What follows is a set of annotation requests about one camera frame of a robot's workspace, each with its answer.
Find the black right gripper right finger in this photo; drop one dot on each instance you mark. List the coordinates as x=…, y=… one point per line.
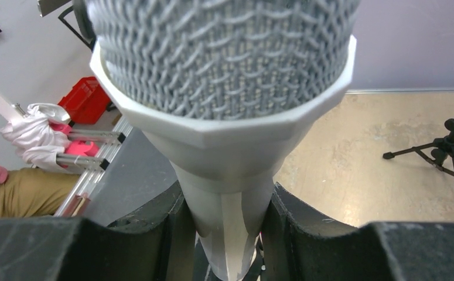
x=301, y=243

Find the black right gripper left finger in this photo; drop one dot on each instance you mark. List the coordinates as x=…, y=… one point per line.
x=154, y=242

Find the white toy microphone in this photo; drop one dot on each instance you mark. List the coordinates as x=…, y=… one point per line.
x=225, y=90

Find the black tripod shock-mount stand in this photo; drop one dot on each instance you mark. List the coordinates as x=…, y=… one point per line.
x=439, y=153

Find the red plastic crate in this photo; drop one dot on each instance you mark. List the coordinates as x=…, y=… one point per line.
x=86, y=101

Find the person in khaki trousers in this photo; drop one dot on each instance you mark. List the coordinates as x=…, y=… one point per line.
x=33, y=192

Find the white cloth bundle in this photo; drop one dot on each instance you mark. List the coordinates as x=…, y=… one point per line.
x=36, y=142

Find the aluminium frame rail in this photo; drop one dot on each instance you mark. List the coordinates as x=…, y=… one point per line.
x=92, y=167

